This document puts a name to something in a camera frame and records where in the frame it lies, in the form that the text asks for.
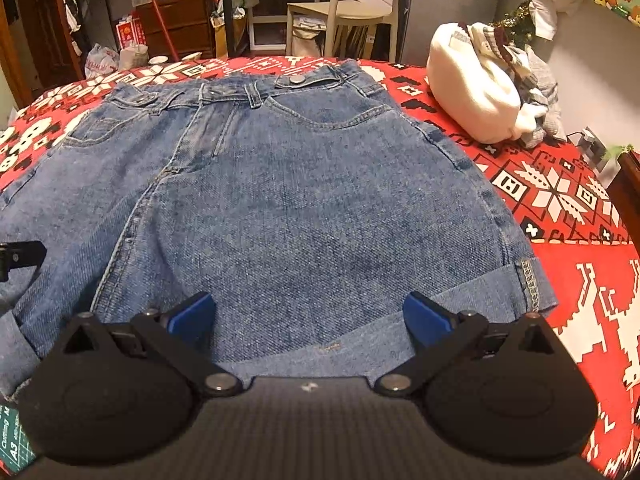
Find white hanging cloth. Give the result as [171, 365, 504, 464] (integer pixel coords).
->
[527, 0, 568, 41]

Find white tote bag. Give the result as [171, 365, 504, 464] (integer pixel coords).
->
[291, 15, 326, 56]

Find beige plastic chair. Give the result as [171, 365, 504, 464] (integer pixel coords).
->
[286, 0, 401, 63]

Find red printed blanket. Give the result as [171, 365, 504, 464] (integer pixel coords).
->
[0, 55, 640, 478]

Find red broom handle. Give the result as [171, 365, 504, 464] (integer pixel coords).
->
[140, 0, 181, 61]

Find grey refrigerator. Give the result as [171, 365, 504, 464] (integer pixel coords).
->
[400, 0, 503, 68]

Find green cutting mat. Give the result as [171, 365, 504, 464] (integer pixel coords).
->
[0, 400, 38, 471]

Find brown wooden drawer cabinet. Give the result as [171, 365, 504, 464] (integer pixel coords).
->
[135, 0, 213, 61]

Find brown paper bag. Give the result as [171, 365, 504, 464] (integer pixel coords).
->
[212, 12, 248, 58]

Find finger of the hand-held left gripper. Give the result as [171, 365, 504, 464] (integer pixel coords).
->
[0, 241, 47, 282]

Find wooden door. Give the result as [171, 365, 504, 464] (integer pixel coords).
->
[0, 0, 83, 111]

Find white red plastic bag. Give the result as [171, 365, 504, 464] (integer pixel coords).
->
[85, 44, 121, 81]

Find grey checked cloth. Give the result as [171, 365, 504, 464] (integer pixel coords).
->
[517, 45, 568, 148]

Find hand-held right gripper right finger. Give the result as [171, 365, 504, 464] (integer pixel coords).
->
[375, 292, 566, 396]

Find blue denim shorts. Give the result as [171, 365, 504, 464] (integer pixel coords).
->
[0, 57, 560, 401]

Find small christmas tree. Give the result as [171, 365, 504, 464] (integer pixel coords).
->
[492, 0, 538, 48]

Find red cardboard box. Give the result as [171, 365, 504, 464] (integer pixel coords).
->
[116, 15, 147, 51]

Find white plastic drawer unit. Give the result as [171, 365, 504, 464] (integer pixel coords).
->
[245, 0, 321, 51]

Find white wall plug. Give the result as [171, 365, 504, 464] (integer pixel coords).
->
[580, 127, 608, 166]

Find dark desk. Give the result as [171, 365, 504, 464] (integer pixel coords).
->
[60, 0, 236, 58]

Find white paper sack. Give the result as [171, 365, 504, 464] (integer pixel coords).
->
[119, 44, 150, 71]

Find wooden nightstand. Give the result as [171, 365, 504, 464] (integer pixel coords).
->
[607, 152, 640, 241]

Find white bag of clothes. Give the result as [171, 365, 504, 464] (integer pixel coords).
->
[426, 21, 546, 145]

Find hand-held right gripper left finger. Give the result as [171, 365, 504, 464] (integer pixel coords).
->
[55, 292, 243, 396]

